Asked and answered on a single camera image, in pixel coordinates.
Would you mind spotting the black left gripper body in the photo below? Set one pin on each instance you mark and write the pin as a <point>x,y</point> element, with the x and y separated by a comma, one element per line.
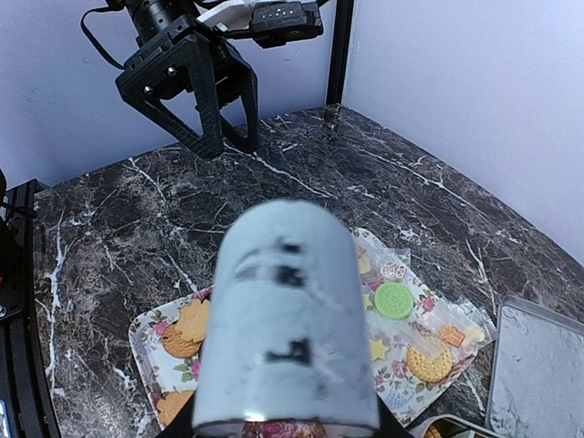
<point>175,81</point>

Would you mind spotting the metal tongs white handle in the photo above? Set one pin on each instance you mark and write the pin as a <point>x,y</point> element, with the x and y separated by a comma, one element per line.
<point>287,337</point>

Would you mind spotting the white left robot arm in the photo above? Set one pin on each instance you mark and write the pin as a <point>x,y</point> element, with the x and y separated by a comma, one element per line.
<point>238,120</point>

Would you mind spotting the green round cookie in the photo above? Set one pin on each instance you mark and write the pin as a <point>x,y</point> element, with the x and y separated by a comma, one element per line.
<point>394,301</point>

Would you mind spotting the round biscuit tray top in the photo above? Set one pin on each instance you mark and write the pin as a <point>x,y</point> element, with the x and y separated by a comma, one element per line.
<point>428,370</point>

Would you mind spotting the clear box lid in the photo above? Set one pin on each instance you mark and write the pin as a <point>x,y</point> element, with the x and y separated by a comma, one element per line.
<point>536,385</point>

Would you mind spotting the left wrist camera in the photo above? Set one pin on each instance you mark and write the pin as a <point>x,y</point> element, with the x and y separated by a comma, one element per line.
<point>268,23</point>

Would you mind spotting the left black frame post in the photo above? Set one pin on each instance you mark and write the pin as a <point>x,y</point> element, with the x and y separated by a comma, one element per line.
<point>339,51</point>

